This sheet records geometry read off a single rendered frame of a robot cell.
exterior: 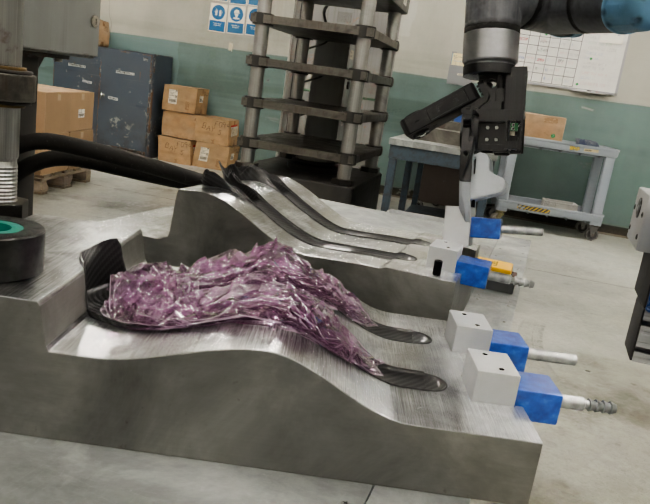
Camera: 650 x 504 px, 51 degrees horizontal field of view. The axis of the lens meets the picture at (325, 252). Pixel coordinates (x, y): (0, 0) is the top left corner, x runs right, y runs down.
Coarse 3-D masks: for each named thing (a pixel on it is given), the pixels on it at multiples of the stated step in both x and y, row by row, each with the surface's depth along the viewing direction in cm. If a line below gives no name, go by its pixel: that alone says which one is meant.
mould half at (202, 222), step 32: (192, 192) 88; (224, 192) 90; (128, 224) 97; (160, 224) 99; (192, 224) 89; (224, 224) 88; (256, 224) 86; (352, 224) 107; (160, 256) 92; (192, 256) 90; (320, 256) 85; (352, 256) 86; (416, 256) 89; (352, 288) 84; (384, 288) 82; (416, 288) 81; (448, 288) 80
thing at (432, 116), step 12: (468, 84) 93; (456, 96) 93; (468, 96) 93; (432, 108) 94; (444, 108) 94; (456, 108) 93; (408, 120) 96; (420, 120) 95; (432, 120) 94; (444, 120) 96; (408, 132) 96; (420, 132) 96
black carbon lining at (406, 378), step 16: (112, 240) 67; (80, 256) 60; (96, 256) 65; (112, 256) 67; (96, 272) 66; (112, 272) 68; (96, 288) 66; (96, 304) 63; (112, 320) 57; (352, 320) 67; (384, 336) 70; (400, 336) 71; (416, 336) 71; (384, 368) 61; (400, 368) 61; (400, 384) 59; (416, 384) 60; (432, 384) 60
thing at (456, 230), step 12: (456, 216) 94; (444, 228) 94; (456, 228) 94; (468, 228) 93; (480, 228) 93; (492, 228) 93; (504, 228) 94; (516, 228) 93; (528, 228) 93; (540, 228) 92; (456, 240) 94; (468, 240) 93
